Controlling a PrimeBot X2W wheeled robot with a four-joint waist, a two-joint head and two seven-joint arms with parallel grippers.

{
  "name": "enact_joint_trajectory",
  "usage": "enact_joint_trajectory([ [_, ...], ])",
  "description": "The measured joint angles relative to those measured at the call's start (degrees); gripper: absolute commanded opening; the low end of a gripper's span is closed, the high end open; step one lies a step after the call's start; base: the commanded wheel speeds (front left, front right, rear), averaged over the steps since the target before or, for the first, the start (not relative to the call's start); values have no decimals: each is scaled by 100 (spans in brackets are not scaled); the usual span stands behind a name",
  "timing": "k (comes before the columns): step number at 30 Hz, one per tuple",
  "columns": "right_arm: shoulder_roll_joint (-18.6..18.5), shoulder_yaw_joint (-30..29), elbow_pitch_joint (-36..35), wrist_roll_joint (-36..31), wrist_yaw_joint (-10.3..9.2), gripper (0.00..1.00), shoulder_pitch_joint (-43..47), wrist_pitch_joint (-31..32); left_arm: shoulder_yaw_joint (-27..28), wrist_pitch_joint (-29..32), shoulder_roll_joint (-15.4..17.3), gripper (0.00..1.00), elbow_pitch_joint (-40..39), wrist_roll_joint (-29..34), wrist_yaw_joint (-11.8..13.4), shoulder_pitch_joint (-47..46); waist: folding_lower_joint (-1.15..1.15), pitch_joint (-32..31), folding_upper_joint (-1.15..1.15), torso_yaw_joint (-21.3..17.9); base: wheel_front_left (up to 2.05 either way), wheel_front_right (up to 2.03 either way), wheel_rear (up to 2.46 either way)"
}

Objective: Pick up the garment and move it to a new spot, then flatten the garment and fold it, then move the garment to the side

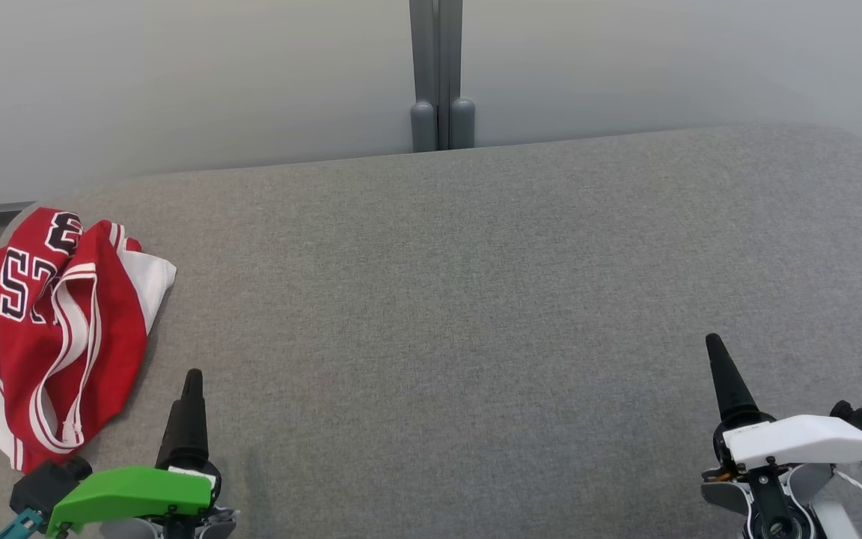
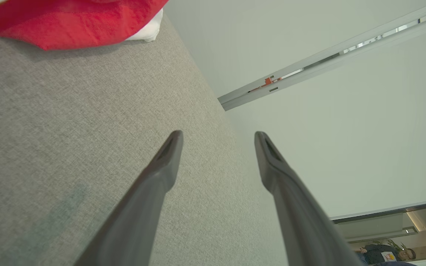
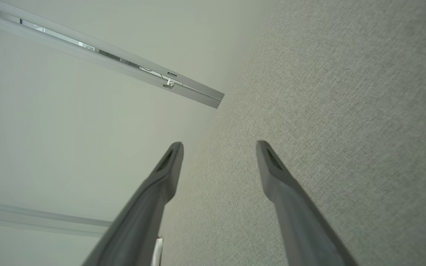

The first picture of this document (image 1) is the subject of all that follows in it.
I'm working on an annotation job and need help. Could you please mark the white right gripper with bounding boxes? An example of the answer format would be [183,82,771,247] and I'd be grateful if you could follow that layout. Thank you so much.
[703,334,862,480]

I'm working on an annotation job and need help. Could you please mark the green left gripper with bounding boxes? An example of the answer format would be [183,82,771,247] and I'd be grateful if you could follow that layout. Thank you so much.
[46,369,222,537]

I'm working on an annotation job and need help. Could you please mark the red basketball jersey white sleeves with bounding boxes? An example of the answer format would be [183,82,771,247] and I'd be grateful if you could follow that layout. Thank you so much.
[0,207,177,474]

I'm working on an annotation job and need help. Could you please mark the grey metal partition post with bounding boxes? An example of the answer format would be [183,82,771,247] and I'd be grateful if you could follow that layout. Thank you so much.
[409,0,477,153]

